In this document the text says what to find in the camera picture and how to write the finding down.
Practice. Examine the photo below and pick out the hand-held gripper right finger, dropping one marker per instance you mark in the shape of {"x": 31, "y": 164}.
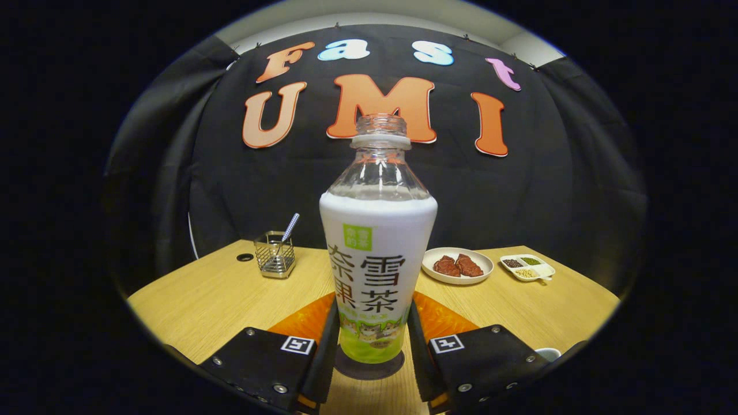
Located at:
{"x": 418, "y": 363}

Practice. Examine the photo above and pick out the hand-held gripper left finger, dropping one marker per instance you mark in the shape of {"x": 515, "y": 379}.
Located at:
{"x": 327, "y": 363}

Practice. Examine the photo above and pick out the white green label juice bottle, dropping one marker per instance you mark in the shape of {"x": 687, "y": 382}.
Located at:
{"x": 375, "y": 253}

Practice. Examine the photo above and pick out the white cup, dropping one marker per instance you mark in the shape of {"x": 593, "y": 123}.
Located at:
{"x": 548, "y": 353}

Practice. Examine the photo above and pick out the brown meat piece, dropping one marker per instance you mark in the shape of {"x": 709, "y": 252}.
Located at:
{"x": 470, "y": 266}
{"x": 447, "y": 266}

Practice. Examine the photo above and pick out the white round plate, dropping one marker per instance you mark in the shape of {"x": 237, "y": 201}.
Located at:
{"x": 428, "y": 262}

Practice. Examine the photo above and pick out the black table grommet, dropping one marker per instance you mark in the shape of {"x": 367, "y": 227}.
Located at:
{"x": 245, "y": 257}

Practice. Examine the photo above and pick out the wooden table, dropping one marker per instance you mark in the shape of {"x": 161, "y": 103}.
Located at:
{"x": 202, "y": 305}

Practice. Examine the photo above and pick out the white divided grain dish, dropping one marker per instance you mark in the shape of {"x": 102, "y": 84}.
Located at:
{"x": 542, "y": 271}

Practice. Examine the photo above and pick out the black backdrop cloth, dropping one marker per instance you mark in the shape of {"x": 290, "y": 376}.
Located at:
{"x": 519, "y": 202}

